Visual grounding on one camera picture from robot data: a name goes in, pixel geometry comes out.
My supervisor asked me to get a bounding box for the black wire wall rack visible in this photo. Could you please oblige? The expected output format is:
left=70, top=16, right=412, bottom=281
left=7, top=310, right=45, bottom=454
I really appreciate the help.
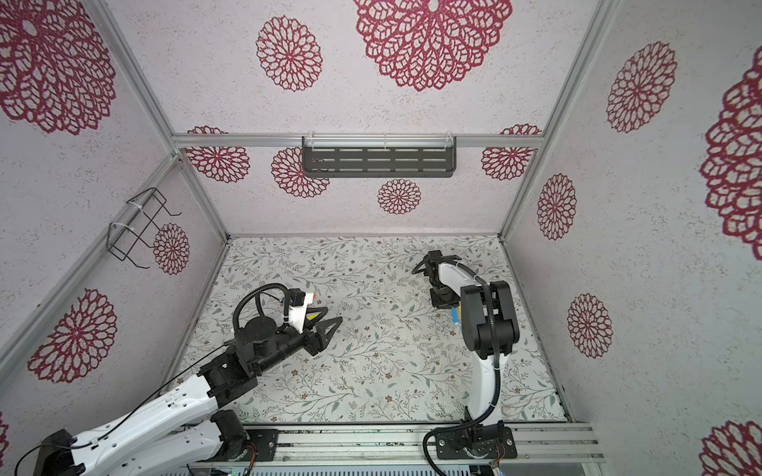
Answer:
left=105, top=186, right=182, bottom=270

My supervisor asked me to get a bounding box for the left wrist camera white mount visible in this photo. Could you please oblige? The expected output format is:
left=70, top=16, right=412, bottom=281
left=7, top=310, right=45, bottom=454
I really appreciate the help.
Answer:
left=286, top=289, right=313, bottom=333

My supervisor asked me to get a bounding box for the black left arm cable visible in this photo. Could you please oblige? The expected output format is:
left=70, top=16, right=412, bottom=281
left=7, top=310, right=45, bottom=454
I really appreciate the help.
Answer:
left=13, top=282, right=293, bottom=476

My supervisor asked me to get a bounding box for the dark grey wall shelf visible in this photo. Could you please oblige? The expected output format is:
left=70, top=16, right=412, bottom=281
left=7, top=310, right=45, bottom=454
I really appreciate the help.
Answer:
left=302, top=136, right=458, bottom=179

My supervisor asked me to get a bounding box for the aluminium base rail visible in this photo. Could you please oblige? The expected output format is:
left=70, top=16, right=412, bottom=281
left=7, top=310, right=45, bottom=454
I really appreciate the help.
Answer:
left=148, top=421, right=605, bottom=476

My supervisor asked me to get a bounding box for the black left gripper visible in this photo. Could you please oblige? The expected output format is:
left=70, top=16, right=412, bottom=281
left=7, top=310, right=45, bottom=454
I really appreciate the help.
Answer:
left=256, top=307, right=343, bottom=376

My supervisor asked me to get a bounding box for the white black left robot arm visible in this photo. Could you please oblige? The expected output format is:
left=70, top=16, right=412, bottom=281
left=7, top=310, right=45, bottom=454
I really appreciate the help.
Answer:
left=34, top=307, right=343, bottom=475

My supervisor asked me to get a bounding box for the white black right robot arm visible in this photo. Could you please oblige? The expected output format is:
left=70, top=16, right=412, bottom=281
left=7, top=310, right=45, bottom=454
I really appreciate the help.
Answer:
left=413, top=250, right=520, bottom=461

